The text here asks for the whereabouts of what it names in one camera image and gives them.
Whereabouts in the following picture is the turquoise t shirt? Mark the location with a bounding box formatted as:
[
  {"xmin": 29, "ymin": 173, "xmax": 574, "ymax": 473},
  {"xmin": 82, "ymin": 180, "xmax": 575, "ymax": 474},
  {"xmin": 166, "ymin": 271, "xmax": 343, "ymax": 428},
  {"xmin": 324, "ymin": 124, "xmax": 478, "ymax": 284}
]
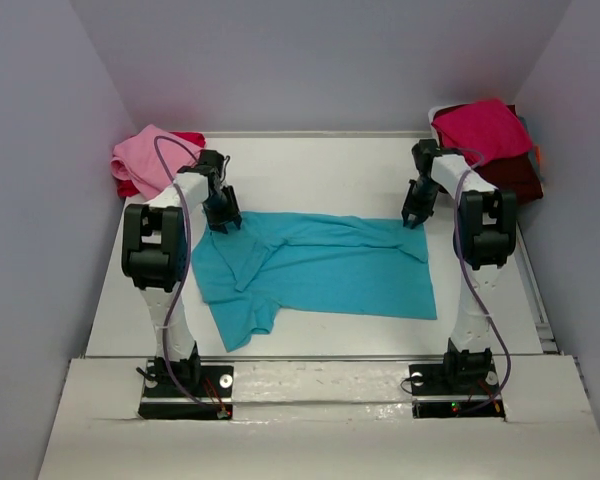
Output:
[{"xmin": 191, "ymin": 212, "xmax": 437, "ymax": 351}]

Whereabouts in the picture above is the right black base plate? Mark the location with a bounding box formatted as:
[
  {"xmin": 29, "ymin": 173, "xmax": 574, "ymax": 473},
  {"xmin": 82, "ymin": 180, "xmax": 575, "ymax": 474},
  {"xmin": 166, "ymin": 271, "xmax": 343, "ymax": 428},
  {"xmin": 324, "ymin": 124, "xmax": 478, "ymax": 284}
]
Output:
[{"xmin": 401, "ymin": 363, "xmax": 506, "ymax": 419}]

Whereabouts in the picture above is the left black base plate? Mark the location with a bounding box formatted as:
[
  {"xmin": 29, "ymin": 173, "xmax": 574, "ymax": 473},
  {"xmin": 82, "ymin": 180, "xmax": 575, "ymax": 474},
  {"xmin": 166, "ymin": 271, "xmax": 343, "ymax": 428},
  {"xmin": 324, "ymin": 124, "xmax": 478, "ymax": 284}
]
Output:
[{"xmin": 136, "ymin": 360, "xmax": 234, "ymax": 421}]

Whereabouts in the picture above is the dark red t shirt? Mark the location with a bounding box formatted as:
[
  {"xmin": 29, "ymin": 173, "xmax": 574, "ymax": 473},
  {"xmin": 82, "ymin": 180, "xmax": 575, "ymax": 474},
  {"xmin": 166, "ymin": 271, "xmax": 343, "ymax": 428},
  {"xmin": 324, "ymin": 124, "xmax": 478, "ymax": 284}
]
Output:
[{"xmin": 431, "ymin": 99, "xmax": 543, "ymax": 205}]

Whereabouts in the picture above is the magenta t shirt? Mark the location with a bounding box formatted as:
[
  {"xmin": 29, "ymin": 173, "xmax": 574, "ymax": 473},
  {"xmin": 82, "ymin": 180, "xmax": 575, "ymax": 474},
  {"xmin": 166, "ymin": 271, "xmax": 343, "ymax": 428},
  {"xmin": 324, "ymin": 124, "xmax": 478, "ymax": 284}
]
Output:
[{"xmin": 431, "ymin": 99, "xmax": 533, "ymax": 165}]

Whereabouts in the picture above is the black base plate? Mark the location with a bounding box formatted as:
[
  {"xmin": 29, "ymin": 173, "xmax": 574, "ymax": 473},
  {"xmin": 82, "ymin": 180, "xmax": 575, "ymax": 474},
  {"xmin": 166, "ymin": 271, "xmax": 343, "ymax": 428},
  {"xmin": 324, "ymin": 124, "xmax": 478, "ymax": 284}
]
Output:
[
  {"xmin": 401, "ymin": 363, "xmax": 506, "ymax": 419},
  {"xmin": 136, "ymin": 360, "xmax": 234, "ymax": 421}
]

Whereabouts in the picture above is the pink folded t shirt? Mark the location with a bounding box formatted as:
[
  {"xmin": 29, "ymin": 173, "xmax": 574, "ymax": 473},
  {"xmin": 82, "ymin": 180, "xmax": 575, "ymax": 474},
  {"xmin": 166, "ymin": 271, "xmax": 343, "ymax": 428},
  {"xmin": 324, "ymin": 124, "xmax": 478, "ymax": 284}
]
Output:
[{"xmin": 110, "ymin": 123, "xmax": 204, "ymax": 199}]

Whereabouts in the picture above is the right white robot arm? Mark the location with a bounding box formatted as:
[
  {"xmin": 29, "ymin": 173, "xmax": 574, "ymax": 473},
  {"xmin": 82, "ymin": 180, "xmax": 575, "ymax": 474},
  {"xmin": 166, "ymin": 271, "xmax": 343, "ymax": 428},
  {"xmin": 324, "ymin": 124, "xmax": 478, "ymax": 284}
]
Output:
[{"xmin": 402, "ymin": 139, "xmax": 517, "ymax": 397}]

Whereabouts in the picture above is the red folded t shirt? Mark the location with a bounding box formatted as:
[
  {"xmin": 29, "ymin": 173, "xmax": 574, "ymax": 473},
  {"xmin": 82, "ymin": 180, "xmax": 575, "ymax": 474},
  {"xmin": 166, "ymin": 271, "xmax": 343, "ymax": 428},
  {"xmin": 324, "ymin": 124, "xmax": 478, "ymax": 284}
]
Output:
[{"xmin": 115, "ymin": 131, "xmax": 207, "ymax": 199}]

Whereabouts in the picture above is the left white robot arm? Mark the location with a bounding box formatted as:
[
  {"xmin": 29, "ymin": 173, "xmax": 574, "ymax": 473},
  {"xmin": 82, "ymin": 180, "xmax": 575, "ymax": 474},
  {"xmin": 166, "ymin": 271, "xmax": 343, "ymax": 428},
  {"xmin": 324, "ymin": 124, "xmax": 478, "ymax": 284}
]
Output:
[{"xmin": 121, "ymin": 150, "xmax": 242, "ymax": 394}]

